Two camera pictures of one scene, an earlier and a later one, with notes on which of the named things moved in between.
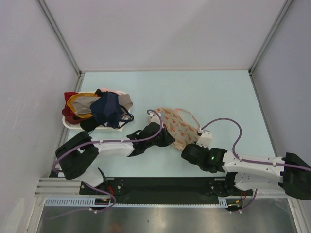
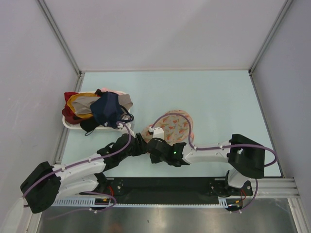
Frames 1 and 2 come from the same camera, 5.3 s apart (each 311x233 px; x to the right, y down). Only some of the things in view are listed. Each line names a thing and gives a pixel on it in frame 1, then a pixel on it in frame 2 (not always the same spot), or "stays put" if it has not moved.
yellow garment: (70, 104) stays put
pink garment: (104, 90) stays put
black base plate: (164, 187) stays put
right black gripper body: (200, 147) -> (154, 159)
